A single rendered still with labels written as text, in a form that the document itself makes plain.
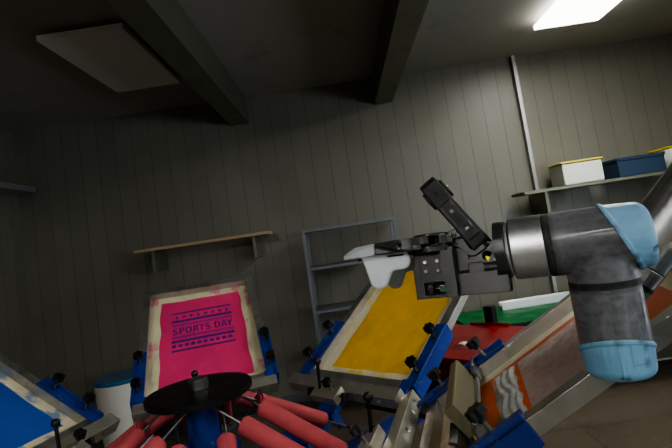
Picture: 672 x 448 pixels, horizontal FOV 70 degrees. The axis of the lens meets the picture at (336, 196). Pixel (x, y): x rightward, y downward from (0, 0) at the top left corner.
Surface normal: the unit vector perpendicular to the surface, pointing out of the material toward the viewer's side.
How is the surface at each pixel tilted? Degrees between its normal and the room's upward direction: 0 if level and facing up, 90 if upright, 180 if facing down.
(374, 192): 90
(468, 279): 82
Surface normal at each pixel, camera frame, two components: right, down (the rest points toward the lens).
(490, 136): -0.02, -0.08
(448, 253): -0.43, -0.15
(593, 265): -0.66, 0.04
